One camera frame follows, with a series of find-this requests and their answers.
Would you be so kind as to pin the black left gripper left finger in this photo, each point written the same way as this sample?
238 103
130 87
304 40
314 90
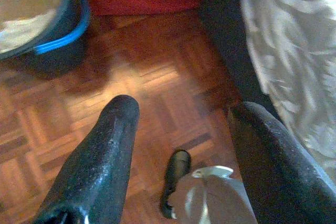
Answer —
99 169

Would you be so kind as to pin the black waste bin blue rim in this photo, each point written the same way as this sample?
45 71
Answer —
71 24

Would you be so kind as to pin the bed with beige floral sheet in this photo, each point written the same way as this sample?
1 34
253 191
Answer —
288 37

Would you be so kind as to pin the crumpled beige paper waste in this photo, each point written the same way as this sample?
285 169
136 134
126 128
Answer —
23 11

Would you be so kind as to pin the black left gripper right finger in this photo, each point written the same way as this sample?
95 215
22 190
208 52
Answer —
275 176

